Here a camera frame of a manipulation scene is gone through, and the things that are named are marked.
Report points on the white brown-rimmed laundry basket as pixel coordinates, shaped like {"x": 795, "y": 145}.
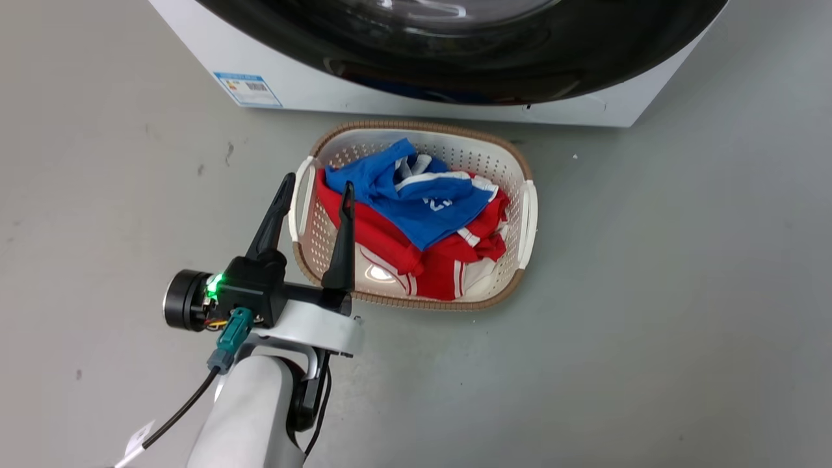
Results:
{"x": 455, "y": 146}

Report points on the white washing machine body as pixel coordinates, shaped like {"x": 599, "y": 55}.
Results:
{"x": 195, "y": 39}

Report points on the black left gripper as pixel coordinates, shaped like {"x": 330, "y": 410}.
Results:
{"x": 253, "y": 286}

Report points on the blue white energy label sticker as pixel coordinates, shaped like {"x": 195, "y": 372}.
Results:
{"x": 247, "y": 90}

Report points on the red garment with white stripes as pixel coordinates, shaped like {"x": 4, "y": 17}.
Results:
{"x": 435, "y": 273}

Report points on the blue shirt with white trim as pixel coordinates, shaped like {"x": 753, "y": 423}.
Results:
{"x": 416, "y": 208}

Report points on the round black washing machine door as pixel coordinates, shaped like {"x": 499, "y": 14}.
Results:
{"x": 585, "y": 45}

